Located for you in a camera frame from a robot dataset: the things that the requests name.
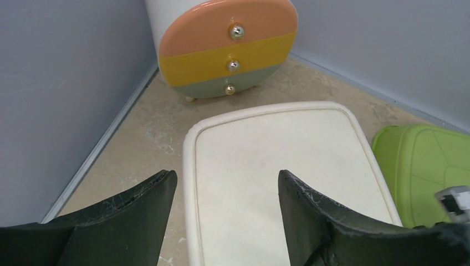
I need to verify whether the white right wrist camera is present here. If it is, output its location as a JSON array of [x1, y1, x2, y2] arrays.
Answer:
[[435, 186, 469, 224]]

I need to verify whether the cream perforated laundry basket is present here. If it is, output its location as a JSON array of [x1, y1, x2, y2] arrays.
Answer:
[[182, 101, 402, 265]]

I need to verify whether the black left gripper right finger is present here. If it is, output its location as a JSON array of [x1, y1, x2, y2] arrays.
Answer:
[[278, 170, 469, 265]]

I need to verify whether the green plastic tray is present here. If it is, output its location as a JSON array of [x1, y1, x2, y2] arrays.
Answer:
[[372, 124, 469, 228]]

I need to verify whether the white orange yellow cylinder container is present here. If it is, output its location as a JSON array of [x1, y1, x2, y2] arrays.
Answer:
[[145, 0, 298, 101]]

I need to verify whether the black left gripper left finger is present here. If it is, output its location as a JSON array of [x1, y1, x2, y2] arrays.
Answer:
[[1, 170, 177, 265]]

